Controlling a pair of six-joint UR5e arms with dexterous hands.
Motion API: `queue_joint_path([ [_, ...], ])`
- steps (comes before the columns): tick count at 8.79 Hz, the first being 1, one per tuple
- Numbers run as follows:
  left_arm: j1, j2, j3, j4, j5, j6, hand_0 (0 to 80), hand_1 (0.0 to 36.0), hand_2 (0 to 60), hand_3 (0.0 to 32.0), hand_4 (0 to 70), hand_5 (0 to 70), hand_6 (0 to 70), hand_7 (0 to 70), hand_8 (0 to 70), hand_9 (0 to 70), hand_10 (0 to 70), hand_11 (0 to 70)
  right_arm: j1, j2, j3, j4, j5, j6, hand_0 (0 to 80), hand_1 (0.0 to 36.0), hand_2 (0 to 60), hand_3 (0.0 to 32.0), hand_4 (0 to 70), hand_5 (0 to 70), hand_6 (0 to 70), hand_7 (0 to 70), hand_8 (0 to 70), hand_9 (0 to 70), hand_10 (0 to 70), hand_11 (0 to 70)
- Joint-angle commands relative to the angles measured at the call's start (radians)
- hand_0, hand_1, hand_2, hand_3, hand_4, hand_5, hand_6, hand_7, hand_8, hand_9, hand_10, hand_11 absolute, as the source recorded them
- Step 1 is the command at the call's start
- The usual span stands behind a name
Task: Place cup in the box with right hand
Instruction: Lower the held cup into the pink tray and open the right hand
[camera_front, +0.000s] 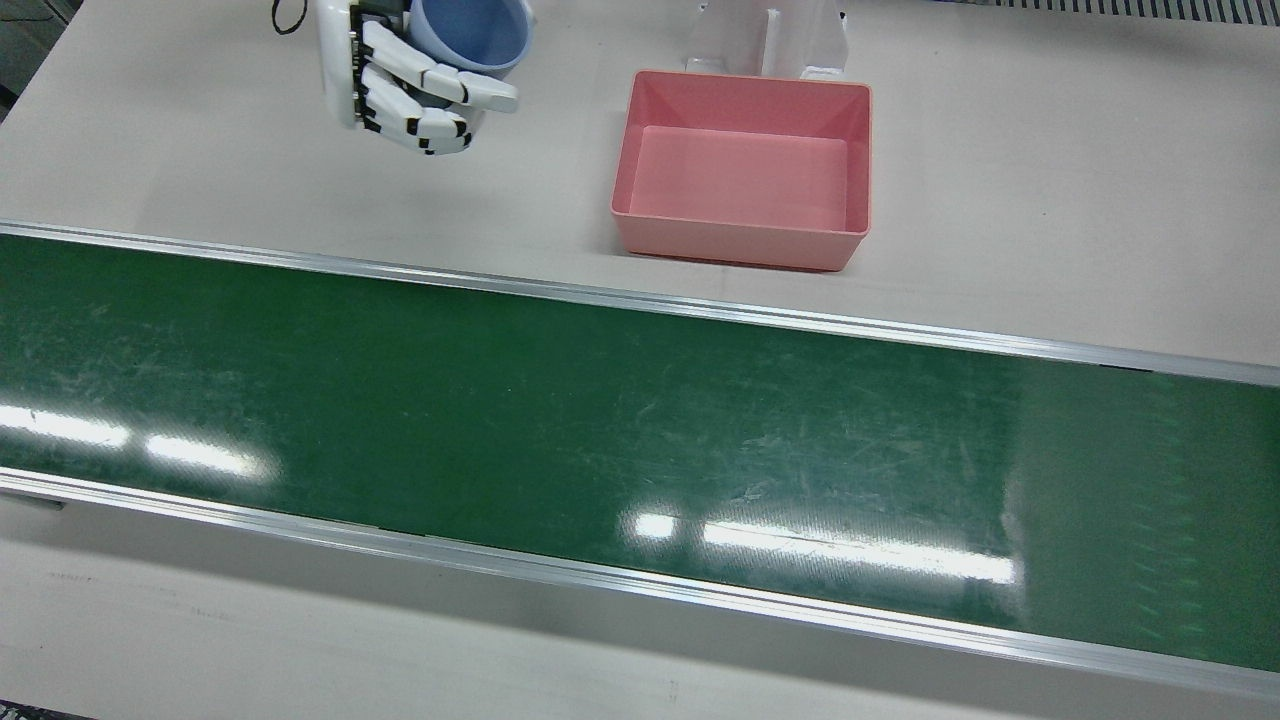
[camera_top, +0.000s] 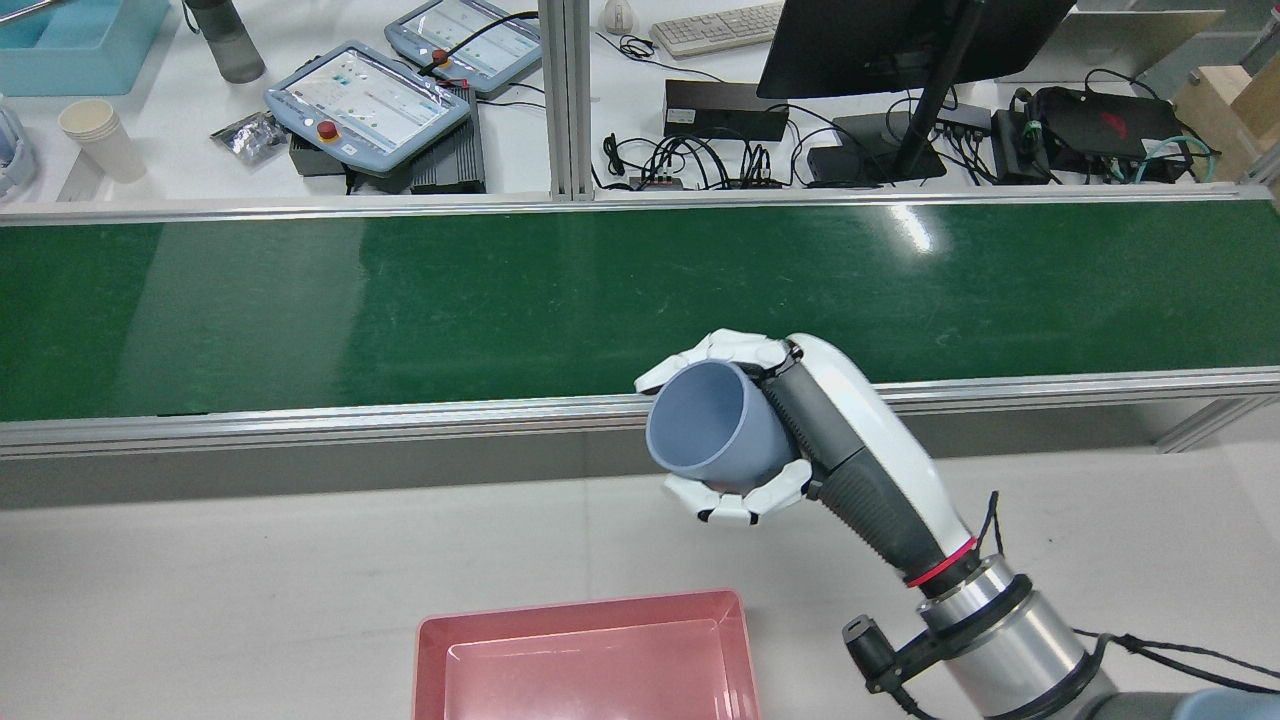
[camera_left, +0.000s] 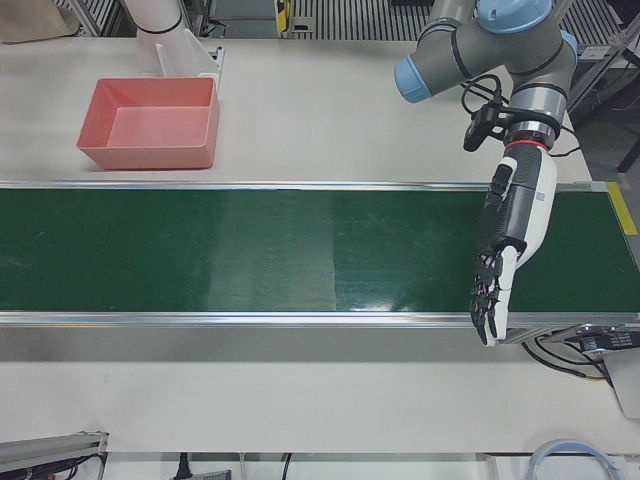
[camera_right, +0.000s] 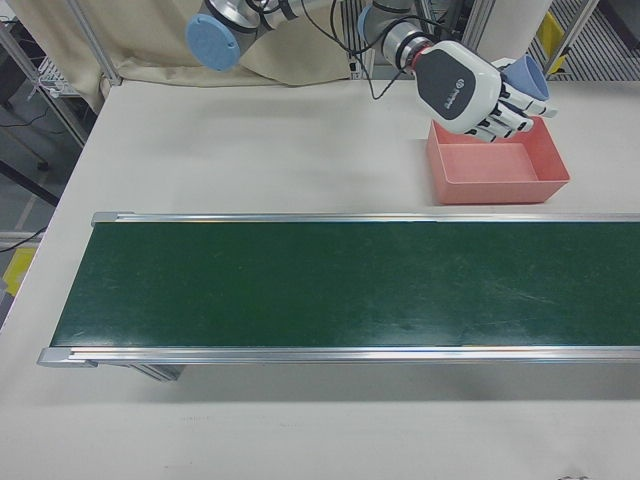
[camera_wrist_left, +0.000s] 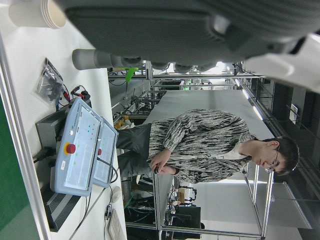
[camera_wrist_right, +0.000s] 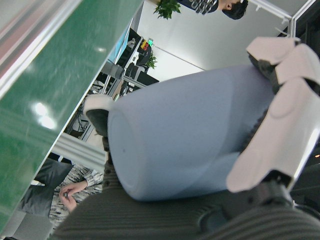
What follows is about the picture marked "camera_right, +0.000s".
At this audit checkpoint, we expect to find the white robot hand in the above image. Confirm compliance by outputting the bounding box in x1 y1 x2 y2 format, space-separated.
412 40 560 144

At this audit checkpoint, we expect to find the blue cup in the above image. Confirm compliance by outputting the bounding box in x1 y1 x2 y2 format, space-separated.
492 54 551 102

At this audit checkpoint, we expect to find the pink plastic box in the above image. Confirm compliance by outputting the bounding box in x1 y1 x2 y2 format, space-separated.
425 115 571 205

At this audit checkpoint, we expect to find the yellow tag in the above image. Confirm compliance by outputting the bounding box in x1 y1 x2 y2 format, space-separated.
537 12 571 79

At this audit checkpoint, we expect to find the green conveyor belt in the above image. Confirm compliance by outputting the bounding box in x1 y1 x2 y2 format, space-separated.
38 210 640 384

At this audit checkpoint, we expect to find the beige curtain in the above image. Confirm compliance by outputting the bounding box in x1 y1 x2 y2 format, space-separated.
12 0 371 87

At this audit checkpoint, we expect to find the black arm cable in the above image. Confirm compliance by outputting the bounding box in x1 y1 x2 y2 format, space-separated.
299 0 444 100

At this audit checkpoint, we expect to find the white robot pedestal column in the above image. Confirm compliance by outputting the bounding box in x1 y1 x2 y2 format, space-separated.
464 0 551 69

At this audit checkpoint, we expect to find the aluminium frame post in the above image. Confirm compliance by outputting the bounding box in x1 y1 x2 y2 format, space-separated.
544 0 601 79
67 0 123 86
344 42 384 80

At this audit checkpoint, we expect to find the wire shelf rack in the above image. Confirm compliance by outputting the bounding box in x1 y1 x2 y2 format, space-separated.
0 14 90 171

